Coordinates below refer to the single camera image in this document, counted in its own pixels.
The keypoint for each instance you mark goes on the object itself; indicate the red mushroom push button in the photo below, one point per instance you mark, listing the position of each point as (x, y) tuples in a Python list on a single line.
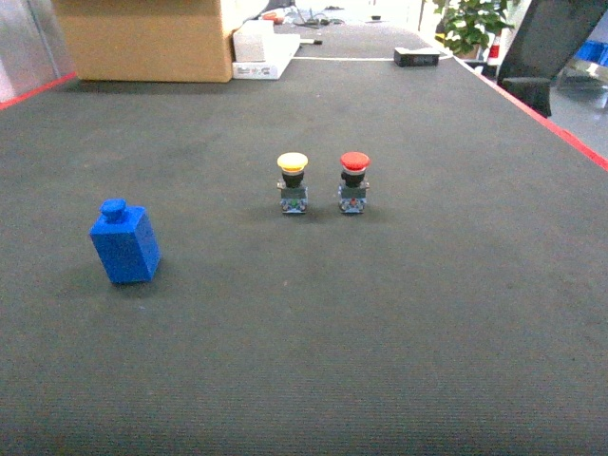
[(353, 187)]

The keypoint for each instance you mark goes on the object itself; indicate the blue plastic block part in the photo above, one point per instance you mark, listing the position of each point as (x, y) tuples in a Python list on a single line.
[(125, 242)]

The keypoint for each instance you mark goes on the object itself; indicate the large cardboard box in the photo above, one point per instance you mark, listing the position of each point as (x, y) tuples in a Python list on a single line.
[(147, 41)]

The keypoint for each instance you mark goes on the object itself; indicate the yellow mushroom push button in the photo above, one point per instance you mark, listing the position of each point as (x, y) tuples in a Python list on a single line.
[(293, 192)]

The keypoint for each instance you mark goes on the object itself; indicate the white foam block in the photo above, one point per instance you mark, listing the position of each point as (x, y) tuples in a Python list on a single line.
[(252, 41)]

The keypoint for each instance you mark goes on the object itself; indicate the potted green plant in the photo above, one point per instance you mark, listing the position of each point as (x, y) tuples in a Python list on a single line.
[(470, 25)]

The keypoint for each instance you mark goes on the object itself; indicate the orange handled tool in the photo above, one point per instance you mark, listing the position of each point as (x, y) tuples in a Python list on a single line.
[(273, 16)]

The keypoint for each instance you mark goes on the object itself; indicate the small black box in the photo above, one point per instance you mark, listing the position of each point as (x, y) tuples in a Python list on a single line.
[(423, 57)]

